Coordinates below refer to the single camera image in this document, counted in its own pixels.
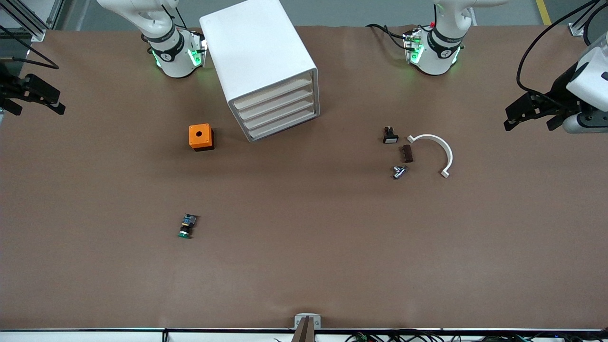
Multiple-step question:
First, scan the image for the white curved plastic bracket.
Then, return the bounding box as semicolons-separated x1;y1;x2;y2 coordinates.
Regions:
407;134;454;179

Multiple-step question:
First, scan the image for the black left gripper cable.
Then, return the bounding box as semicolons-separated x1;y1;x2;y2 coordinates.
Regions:
517;0;608;103

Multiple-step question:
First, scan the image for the green push button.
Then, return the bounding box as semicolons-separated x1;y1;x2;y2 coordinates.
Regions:
178;214;198;239

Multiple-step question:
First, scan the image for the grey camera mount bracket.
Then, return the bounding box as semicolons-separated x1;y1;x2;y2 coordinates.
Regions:
292;313;322;342

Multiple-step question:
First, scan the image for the orange button enclosure box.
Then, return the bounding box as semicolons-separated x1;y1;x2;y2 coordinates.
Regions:
189;123;215;152

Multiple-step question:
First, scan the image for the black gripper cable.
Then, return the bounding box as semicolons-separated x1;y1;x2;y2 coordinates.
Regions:
0;26;60;70
517;0;608;103

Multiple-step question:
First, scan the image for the brown table mat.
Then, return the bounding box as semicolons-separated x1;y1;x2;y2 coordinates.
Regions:
0;24;608;331

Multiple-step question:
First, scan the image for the aluminium frame profile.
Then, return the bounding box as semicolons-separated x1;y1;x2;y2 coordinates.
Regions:
0;0;65;42
569;0;608;37

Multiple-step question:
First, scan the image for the white table frame rail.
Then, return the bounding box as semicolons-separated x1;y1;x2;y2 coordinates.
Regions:
0;327;608;342

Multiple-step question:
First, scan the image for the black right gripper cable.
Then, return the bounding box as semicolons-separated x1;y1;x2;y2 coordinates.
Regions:
0;26;60;70

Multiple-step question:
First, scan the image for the black left base cable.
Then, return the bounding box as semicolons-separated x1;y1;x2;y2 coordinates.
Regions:
366;24;410;50

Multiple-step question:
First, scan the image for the white drawer cabinet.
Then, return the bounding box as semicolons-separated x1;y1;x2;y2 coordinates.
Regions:
199;0;321;143

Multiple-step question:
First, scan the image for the black base cable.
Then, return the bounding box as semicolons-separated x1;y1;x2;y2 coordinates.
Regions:
161;0;189;30
366;24;410;50

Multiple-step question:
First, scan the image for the black right base cable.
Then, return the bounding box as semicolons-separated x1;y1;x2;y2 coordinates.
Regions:
161;0;189;30

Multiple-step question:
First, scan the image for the white plastic drawer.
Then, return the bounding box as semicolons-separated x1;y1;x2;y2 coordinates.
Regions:
241;95;317;132
233;76;315;113
245;104;318;141
237;85;316;122

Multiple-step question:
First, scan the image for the black cable bundle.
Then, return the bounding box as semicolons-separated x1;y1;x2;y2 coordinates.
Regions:
344;331;608;342

